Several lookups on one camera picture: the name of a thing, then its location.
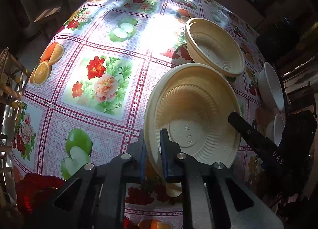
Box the white paper bowl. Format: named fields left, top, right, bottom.
left=265, top=114, right=285, bottom=146
left=258, top=62, right=284, bottom=111

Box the cream plastic bowl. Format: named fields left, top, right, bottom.
left=143, top=63, right=240, bottom=177
left=184, top=18, right=245, bottom=77

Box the red plastic basin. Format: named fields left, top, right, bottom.
left=16, top=173, right=66, bottom=216

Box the wooden chair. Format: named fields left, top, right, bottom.
left=1, top=48, right=31, bottom=151

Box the wooden stool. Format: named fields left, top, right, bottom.
left=33, top=0, right=71, bottom=42

